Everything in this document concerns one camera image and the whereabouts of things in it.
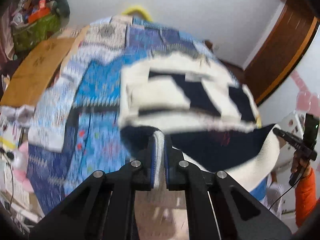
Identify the black white striped sweater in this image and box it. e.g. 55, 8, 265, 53
118, 52, 280, 191

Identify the orange sleeve forearm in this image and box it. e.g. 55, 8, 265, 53
295, 168, 319, 228

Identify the person right hand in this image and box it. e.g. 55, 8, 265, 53
291, 151, 312, 178

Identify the white sliding wardrobe door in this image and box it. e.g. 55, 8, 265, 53
259, 31, 319, 137

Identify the blue patchwork bed quilt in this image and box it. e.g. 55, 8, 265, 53
26, 16, 268, 215

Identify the brown wooden wardrobe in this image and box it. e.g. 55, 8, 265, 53
243, 0, 320, 107

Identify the wooden lap desk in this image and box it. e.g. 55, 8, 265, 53
1, 38, 75, 108

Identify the green fabric storage basket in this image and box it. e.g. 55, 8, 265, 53
11, 14, 61, 54

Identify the orange box in basket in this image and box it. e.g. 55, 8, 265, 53
28, 0, 51, 23

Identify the yellow foam bed rail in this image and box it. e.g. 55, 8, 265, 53
121, 5, 153, 22

